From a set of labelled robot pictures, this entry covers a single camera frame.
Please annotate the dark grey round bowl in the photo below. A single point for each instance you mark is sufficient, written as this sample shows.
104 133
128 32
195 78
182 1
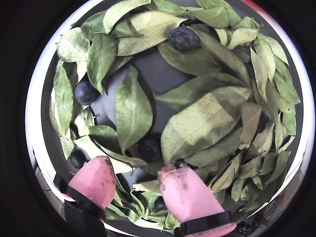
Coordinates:
158 81

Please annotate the small brownish dry leaf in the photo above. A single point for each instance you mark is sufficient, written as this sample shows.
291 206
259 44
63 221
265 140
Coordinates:
249 122

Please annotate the small dark blueberry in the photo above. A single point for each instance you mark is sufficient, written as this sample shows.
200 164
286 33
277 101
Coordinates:
160 204

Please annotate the pink padded gripper finger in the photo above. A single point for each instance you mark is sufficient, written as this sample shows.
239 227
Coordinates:
187 195
95 181

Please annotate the round dark blueberry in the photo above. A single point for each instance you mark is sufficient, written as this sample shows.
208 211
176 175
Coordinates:
76 159
85 92
149 149

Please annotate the broad dull green leaf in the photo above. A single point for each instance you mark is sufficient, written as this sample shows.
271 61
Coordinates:
190 60

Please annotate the dark green pointed leaf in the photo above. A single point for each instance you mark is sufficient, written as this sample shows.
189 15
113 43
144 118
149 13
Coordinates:
133 111

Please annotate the pale green rounded leaf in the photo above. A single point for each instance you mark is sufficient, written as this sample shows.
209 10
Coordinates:
72 47

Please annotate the green curled leaf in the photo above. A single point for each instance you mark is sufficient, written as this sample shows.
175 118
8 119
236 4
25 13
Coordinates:
101 59

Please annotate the large pale yellowish leaf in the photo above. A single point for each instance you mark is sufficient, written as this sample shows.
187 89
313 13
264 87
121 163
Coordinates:
202 123

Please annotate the long dull green leaf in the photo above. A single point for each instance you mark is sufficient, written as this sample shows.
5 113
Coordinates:
197 90

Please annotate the long pale green leaf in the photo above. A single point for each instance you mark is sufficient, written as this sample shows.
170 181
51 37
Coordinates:
150 32

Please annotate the large blueberry with crown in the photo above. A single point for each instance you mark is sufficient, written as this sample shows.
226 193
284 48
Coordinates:
183 38

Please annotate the narrow green leaf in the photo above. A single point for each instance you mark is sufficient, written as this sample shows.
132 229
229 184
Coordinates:
63 98

